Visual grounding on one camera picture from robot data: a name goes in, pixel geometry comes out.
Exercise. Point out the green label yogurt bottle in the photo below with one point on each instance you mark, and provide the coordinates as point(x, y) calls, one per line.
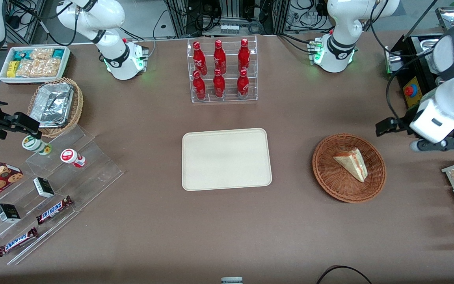
point(36, 144)

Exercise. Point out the small black carton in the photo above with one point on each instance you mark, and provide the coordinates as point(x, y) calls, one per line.
point(8, 213)
point(43, 187)

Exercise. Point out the red cola bottle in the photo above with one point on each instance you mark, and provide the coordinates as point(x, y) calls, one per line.
point(243, 86)
point(219, 86)
point(199, 87)
point(199, 59)
point(244, 55)
point(219, 57)

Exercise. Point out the cream plastic serving tray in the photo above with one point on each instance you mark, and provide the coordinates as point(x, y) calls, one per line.
point(227, 159)

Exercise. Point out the Snickers chocolate bar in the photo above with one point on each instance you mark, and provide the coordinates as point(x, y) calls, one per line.
point(53, 210)
point(17, 241)

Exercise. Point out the clear acrylic bottle rack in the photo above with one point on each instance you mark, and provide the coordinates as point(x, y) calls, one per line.
point(230, 98)

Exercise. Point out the small grey device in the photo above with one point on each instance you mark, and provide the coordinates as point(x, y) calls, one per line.
point(231, 280)

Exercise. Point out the white rectangular snack bin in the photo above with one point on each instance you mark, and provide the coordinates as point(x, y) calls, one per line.
point(34, 80)

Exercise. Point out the clear acrylic stepped stand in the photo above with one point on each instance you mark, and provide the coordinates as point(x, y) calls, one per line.
point(93, 173)

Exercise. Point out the small clear nut bag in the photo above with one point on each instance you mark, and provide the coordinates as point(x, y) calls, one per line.
point(41, 53)

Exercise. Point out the red emergency stop button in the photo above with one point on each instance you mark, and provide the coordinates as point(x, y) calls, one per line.
point(409, 90)

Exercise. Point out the stacked aluminium foil containers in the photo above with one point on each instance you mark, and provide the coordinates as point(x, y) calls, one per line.
point(51, 104)

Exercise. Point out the teal snack packet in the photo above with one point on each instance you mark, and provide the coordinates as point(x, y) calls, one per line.
point(58, 53)
point(20, 55)

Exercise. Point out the large clear nut bag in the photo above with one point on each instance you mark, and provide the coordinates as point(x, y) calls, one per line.
point(40, 68)

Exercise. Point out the red label yogurt bottle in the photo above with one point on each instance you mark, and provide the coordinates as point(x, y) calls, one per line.
point(71, 157)

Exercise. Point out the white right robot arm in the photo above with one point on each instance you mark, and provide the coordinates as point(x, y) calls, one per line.
point(108, 15)

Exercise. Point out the yellow snack packet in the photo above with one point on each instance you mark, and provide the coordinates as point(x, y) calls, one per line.
point(12, 69)

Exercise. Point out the steel food pan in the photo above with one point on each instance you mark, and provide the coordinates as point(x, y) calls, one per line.
point(451, 15)
point(428, 43)

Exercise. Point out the triangle sandwich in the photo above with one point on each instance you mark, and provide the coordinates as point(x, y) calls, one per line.
point(354, 163)

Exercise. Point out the round brown wicker basket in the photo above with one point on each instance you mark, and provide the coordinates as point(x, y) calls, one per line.
point(329, 173)

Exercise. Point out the tan wicker basket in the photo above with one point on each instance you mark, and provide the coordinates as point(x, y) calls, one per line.
point(76, 106)

